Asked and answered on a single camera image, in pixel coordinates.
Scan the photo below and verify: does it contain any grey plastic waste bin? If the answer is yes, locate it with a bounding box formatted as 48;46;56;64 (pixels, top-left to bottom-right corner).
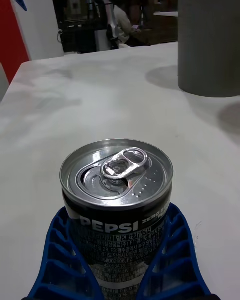
177;0;240;98

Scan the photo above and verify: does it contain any person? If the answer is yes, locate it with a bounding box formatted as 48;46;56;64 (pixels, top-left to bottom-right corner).
112;0;151;48

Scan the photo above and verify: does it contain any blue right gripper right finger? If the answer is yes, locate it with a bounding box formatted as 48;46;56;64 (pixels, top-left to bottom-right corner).
135;203;214;300

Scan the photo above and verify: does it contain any black drink can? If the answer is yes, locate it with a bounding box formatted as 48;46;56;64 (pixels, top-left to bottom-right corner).
59;138;174;300

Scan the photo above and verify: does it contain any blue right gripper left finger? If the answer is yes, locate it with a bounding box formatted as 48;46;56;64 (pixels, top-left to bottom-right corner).
26;206;105;300

